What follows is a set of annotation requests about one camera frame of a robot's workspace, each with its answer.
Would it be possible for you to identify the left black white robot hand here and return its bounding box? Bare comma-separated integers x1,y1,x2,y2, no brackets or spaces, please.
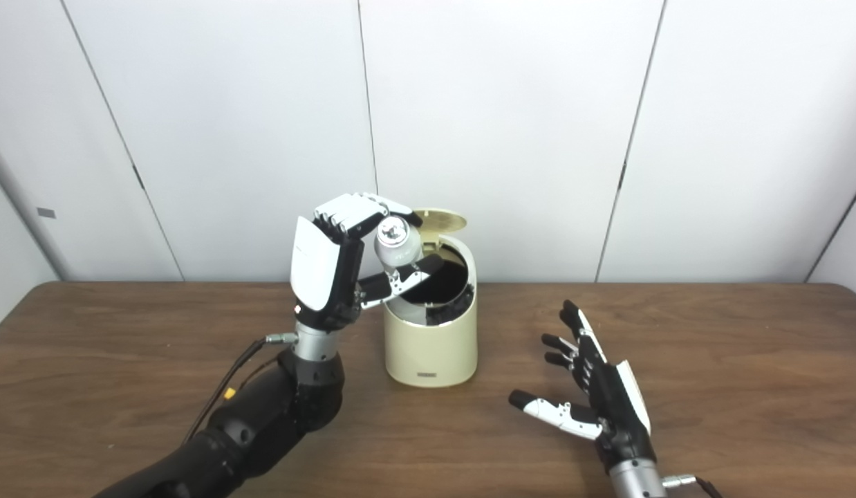
290,192,446,331

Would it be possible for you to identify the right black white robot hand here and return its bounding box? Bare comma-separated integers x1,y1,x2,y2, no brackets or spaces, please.
508,299,657,471

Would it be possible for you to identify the small white plastic bottle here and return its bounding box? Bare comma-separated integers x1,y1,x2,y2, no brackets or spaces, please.
375,216,423,270

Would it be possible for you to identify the cream round bin lid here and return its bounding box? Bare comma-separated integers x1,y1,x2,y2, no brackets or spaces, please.
411,208,467,243

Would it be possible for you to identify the cream-colored round bin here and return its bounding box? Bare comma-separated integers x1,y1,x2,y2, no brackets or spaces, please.
382,208,478,388

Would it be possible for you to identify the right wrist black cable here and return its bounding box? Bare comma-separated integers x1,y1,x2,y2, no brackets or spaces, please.
662,474,723,498

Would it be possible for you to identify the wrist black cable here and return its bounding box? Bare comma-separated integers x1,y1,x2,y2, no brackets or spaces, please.
183,333,299,443
662,474,723,498

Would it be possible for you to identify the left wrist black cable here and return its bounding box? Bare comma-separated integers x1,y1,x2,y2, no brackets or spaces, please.
183,333,299,443

